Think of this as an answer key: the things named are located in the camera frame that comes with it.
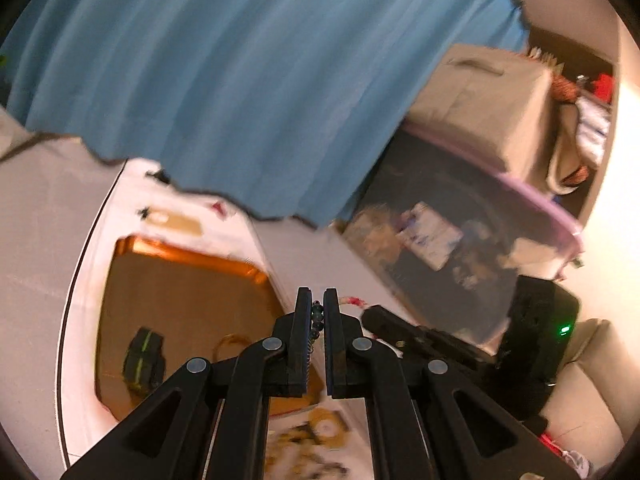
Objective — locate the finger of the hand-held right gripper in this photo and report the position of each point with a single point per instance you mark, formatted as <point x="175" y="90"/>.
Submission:
<point x="395" y="329"/>

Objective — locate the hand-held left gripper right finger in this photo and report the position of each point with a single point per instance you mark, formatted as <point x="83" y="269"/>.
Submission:
<point x="330" y="332"/>

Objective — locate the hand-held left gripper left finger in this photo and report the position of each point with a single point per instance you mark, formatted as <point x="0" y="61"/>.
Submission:
<point x="306" y="332"/>

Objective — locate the pink metal tray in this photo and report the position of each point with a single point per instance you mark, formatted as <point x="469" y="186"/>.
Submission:
<point x="190" y="310"/>

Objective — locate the beige cushion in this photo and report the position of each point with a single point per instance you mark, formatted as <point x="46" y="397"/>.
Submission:
<point x="585" y="390"/>

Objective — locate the dark bangle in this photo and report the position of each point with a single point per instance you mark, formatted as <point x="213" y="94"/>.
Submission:
<point x="231" y="342"/>

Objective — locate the white printed packet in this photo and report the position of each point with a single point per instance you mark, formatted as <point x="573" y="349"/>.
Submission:
<point x="431" y="236"/>

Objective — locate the clear bin with purple lid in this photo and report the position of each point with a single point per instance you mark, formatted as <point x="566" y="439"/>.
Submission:
<point x="450" y="220"/>

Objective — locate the black green smartwatch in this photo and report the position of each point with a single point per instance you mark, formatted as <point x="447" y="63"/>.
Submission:
<point x="144" y="360"/>

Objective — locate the gold card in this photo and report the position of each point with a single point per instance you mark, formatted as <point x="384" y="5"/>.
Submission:
<point x="175" y="222"/>

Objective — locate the beige fabric storage box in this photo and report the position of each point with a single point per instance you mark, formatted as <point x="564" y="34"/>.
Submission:
<point x="480" y="105"/>

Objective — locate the blue curtain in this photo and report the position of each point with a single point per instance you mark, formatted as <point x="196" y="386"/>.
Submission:
<point x="240" y="85"/>

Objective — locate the red item on shelf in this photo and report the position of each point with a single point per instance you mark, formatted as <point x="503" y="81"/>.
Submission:
<point x="604" y="87"/>

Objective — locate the grey table cloth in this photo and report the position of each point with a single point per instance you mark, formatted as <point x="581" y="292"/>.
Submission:
<point x="35" y="240"/>

